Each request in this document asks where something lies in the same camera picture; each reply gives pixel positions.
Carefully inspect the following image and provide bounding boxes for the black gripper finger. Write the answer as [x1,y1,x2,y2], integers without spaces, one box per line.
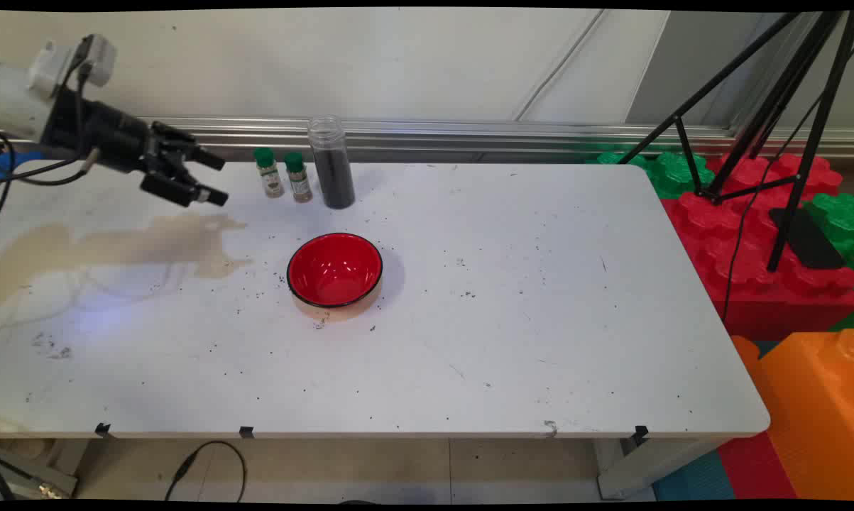
[150,121,226,172]
[141,160,230,209]

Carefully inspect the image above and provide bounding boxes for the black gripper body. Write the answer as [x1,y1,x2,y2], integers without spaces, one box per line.
[42,91,159,175]

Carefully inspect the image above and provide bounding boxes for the clear plastic jar black seeds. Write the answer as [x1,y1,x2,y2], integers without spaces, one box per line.
[307,116,357,210]

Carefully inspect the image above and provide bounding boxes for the green-capped spice bottle grey contents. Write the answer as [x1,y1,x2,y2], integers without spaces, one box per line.
[253,147,285,199]

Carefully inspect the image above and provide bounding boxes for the green-capped spice bottle brown contents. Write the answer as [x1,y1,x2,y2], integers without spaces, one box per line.
[284,151,313,204]

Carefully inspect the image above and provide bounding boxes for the blue foam block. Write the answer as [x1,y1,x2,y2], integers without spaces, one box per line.
[0,150,44,182]

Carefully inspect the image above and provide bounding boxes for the red bowl black rim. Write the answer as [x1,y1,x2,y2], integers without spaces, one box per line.
[286,232,384,324]

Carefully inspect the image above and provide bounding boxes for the green foam block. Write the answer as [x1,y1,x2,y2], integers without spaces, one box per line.
[586,150,716,199]
[803,193,854,274]

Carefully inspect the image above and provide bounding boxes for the grey table leg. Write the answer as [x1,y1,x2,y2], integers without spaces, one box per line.
[596,434,733,500]

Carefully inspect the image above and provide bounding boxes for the teal floor mat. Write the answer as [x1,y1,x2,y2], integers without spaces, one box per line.
[652,449,736,502]

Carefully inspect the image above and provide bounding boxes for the black tripod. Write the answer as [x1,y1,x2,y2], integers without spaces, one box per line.
[617,10,854,273]

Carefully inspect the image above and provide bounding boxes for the black flat plate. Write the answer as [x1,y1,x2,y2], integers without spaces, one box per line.
[768,207,846,270]

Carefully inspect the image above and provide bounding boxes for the red floor mat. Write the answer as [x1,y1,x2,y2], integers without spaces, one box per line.
[716,432,800,502]

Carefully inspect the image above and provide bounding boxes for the orange foam block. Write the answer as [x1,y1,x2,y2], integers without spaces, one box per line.
[730,329,854,502]

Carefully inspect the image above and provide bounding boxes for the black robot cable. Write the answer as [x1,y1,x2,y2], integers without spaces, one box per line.
[0,64,102,224]

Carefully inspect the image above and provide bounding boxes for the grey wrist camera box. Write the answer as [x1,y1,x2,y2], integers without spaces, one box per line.
[28,33,119,90]

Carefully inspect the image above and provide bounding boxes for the black floor cable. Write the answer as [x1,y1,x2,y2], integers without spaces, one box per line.
[164,440,248,503]

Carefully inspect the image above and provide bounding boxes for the aluminium wall rail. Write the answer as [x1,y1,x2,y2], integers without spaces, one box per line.
[0,116,854,161]

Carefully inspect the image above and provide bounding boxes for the black cable metal connector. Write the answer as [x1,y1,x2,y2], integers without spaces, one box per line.
[0,454,72,499]

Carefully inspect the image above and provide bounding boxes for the thin black tripod cable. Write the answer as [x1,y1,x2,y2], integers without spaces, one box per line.
[721,39,854,322]

